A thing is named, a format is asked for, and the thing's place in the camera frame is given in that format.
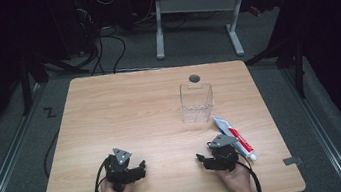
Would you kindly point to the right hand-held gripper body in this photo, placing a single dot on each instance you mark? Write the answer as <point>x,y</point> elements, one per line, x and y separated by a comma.
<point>224,157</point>

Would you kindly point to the person's right hand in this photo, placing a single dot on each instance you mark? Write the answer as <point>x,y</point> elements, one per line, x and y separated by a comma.
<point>238,182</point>

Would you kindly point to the grey tape piece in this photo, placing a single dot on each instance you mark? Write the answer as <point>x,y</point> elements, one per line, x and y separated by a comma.
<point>292,160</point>

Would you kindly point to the black metal stand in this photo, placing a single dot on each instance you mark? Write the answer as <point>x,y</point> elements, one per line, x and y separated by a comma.
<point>297,68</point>
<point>25,82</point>

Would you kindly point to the round grey table grommet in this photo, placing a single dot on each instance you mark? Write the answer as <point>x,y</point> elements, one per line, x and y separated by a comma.
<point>194,78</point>

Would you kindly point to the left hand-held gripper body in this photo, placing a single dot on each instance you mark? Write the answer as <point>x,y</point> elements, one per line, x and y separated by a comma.
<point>120,177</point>

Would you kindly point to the wooden desk with white legs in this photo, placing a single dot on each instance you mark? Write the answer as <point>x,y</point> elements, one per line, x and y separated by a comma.
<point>199,3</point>

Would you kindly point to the clear plastic container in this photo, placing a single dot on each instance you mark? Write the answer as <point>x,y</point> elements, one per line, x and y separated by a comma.
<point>197,104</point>

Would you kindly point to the white red blue toothpaste tube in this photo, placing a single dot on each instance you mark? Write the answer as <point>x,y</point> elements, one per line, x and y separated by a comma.
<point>235,137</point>

